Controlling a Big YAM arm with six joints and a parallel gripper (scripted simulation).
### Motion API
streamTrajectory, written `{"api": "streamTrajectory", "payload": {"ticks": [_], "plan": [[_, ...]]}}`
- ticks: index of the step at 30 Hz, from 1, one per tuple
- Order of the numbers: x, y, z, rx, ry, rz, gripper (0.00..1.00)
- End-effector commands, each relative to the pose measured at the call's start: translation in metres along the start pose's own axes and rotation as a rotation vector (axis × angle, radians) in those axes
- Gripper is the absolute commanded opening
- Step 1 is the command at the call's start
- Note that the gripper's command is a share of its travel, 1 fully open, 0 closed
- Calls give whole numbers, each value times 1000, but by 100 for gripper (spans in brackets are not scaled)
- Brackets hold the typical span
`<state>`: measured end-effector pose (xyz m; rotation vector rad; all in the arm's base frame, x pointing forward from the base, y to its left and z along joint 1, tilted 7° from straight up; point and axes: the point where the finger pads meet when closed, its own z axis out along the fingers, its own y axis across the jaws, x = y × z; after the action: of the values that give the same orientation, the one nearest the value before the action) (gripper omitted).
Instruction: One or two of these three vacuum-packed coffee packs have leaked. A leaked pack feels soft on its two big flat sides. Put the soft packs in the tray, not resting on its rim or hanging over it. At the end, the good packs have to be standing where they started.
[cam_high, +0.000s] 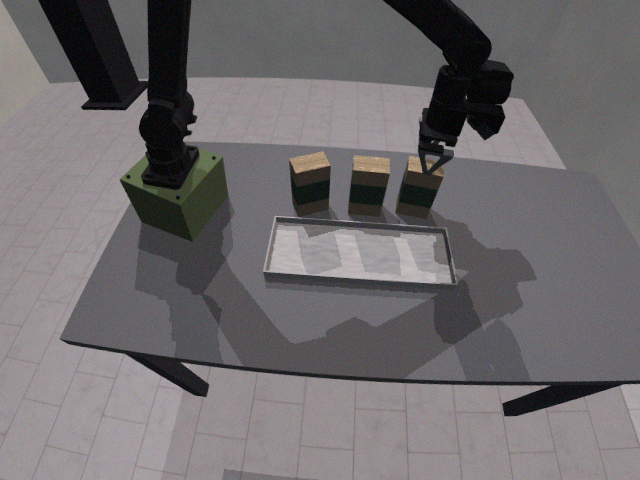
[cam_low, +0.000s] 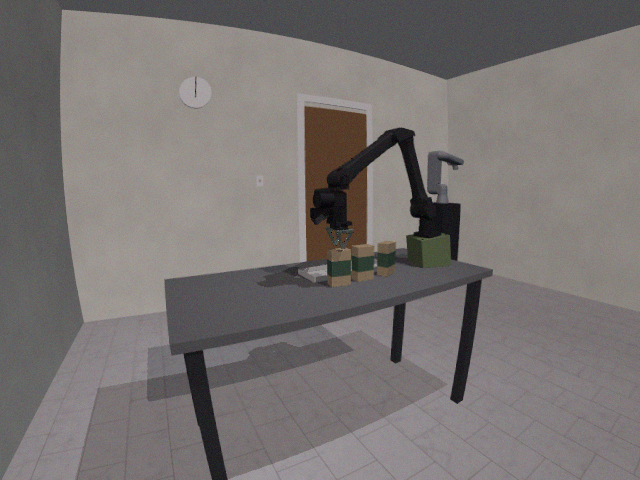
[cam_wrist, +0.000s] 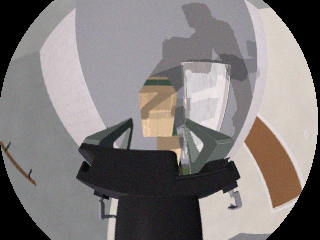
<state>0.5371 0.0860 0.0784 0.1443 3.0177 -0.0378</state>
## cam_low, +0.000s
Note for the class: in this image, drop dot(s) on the tan rectangular block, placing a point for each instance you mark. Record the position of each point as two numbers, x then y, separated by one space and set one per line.
386 258
362 267
338 267

